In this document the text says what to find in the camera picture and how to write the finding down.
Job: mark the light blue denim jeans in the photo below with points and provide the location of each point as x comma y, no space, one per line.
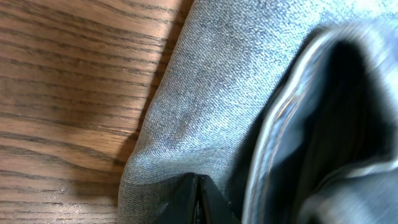
290,107

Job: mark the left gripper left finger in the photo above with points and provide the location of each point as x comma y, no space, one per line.
182,207

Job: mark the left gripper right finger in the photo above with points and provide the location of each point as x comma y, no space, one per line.
213,208

